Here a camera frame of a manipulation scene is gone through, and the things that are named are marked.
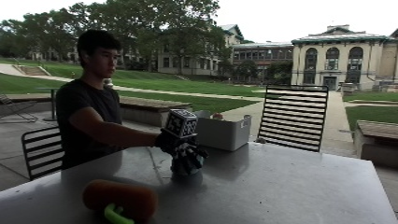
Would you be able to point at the white marker cube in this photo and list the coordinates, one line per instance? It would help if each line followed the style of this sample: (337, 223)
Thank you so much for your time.
(181, 123)

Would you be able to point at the grey plastic bin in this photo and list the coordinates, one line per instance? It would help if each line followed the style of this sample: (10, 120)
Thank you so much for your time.
(224, 132)

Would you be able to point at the white item in bin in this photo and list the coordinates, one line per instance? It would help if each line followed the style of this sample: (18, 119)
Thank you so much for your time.
(203, 114)

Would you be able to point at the red item in bin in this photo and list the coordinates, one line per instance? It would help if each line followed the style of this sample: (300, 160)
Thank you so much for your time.
(217, 116)

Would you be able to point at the orange plush carrot toy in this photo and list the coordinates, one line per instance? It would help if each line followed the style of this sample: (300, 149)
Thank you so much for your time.
(120, 200)

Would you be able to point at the black slatted metal chair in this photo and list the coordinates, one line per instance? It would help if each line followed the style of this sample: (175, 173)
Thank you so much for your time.
(293, 118)

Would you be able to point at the person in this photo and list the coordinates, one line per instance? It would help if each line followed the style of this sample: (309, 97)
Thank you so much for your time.
(90, 102)

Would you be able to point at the grey stone building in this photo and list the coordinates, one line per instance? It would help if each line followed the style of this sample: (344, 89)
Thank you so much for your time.
(195, 59)

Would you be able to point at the brick building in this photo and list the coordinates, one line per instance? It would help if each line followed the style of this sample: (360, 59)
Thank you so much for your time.
(261, 59)

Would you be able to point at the round outdoor table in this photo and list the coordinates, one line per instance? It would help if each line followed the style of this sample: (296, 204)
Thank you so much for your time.
(51, 102)

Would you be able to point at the large trees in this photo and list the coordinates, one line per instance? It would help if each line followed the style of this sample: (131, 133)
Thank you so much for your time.
(136, 28)

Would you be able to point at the metal lounge chair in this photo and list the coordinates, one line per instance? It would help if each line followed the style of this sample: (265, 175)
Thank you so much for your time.
(15, 109)

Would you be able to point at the outdoor stone stairs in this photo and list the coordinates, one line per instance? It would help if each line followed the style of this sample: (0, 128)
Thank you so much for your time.
(32, 70)

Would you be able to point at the beige building with arched windows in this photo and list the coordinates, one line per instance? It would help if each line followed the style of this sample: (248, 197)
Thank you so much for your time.
(340, 59)

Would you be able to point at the low stone bench wall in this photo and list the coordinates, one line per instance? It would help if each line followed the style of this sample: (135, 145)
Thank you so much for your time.
(377, 140)
(151, 109)

